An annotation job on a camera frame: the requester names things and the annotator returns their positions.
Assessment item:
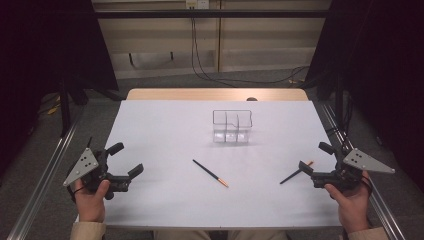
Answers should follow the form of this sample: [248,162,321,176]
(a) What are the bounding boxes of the clear plastic organizer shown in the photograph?
[212,109,253,145]

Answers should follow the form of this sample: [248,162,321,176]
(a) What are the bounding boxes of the white table mat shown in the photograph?
[77,99,344,230]

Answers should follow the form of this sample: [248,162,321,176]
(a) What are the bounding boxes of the person's leg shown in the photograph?
[153,229,213,240]
[229,229,290,240]

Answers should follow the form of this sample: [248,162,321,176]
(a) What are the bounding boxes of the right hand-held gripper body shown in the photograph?
[310,147,397,193]

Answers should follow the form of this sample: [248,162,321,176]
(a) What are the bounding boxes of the person's right leg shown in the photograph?
[229,229,290,240]

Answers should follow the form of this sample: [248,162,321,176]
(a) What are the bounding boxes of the black horizontal bar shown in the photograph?
[94,9,330,20]

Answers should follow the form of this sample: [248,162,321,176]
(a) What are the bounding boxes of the person's left hand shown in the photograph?
[73,179,112,224]

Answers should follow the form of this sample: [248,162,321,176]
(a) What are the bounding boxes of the black curtain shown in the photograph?
[304,0,424,193]
[0,0,120,178]

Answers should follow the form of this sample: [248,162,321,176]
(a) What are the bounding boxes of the black power cable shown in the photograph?
[193,16,311,85]
[190,16,238,88]

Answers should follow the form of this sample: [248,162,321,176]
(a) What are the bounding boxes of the white wall outlet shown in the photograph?
[185,0,210,10]

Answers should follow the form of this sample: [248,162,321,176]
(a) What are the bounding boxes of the black pen with gold end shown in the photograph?
[279,160,315,185]
[192,158,230,189]

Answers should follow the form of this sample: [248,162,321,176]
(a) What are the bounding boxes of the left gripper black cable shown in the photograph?
[67,184,87,204]

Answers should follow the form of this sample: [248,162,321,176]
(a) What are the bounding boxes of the aluminium rail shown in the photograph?
[321,102,407,240]
[6,108,86,240]

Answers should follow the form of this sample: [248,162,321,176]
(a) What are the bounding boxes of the person's right hand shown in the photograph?
[324,171,373,234]

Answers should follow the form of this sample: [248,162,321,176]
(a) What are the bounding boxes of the wooden table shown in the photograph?
[125,87,310,102]

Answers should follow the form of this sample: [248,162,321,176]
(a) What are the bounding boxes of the beige desk leg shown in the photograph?
[217,0,224,73]

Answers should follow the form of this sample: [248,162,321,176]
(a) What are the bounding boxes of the person's left leg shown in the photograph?
[153,229,213,240]

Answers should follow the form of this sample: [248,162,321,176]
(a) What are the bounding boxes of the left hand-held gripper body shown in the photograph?
[62,147,132,201]

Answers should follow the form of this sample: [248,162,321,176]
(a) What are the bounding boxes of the black stand post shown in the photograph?
[59,78,72,138]

